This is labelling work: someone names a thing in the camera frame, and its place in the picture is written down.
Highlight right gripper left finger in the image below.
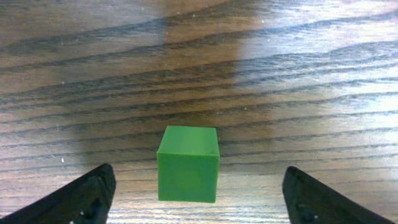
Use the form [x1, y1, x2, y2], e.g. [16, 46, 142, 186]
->
[0, 163, 117, 224]

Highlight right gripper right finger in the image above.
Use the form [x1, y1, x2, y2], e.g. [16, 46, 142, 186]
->
[282, 166, 397, 224]

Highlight green cube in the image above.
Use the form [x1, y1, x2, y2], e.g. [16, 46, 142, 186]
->
[156, 125, 221, 204]

